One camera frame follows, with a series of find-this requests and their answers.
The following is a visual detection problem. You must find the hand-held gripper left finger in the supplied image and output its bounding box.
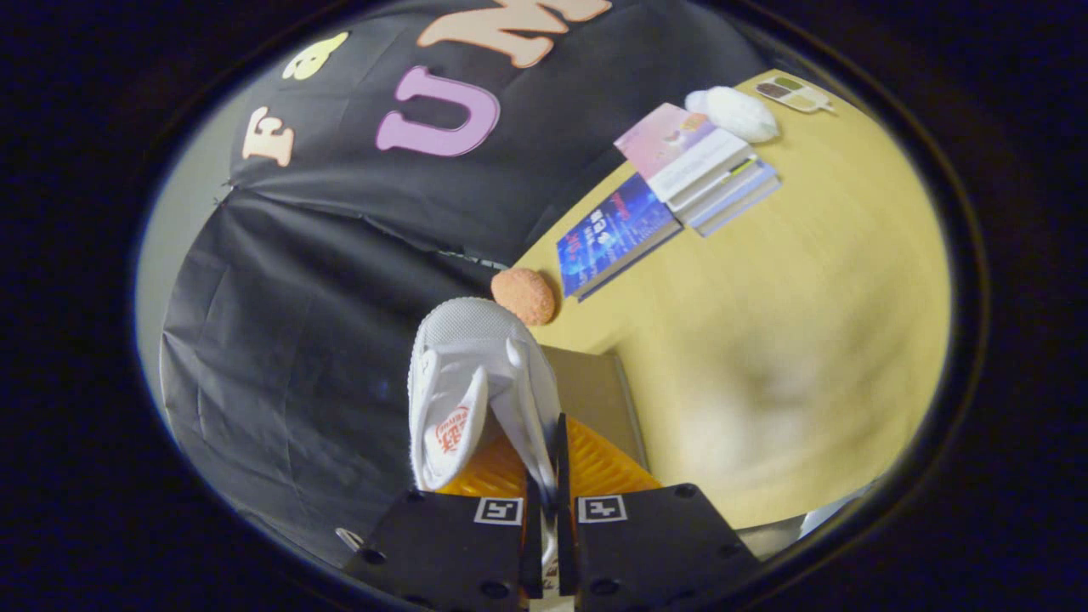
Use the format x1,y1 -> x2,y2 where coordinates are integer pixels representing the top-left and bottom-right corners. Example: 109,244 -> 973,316
343,429 -> 546,612

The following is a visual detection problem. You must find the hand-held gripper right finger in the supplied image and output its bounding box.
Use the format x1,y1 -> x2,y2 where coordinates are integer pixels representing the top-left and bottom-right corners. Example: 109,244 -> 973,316
556,413 -> 763,612

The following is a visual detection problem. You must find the beige fabric storage box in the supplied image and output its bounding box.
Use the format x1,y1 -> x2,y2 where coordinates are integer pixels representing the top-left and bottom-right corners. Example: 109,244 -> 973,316
542,343 -> 652,469

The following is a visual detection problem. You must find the white canvas shoe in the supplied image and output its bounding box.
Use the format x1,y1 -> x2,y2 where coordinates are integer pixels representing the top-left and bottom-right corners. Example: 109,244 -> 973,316
408,296 -> 564,596

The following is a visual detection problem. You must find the orange fuzzy ball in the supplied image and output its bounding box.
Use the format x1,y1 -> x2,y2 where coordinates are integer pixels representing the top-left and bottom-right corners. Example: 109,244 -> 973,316
490,269 -> 558,327

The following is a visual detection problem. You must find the blue cover book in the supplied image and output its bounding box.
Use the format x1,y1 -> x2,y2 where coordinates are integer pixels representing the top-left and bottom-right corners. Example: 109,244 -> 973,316
557,173 -> 684,303

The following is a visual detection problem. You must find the black backdrop cloth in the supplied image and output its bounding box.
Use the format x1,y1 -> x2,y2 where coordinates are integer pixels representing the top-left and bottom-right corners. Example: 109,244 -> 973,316
160,0 -> 771,567

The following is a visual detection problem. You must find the pale blue spine book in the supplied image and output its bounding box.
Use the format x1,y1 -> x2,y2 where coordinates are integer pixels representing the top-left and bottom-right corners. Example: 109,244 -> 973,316
695,174 -> 782,238

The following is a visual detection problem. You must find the white middle-size book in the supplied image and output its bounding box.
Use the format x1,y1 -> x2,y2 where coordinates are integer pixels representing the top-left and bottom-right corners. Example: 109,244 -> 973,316
676,160 -> 776,224

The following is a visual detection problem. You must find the pink cover book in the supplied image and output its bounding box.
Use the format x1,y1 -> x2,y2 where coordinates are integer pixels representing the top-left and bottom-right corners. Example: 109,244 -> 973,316
614,102 -> 753,203

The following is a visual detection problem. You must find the white fuzzy ball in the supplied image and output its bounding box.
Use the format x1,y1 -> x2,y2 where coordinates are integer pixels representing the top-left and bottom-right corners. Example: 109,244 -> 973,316
685,86 -> 780,145

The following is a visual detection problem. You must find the white divided grain dish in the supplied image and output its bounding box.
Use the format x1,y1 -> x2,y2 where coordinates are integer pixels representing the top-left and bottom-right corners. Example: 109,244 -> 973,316
755,75 -> 835,115

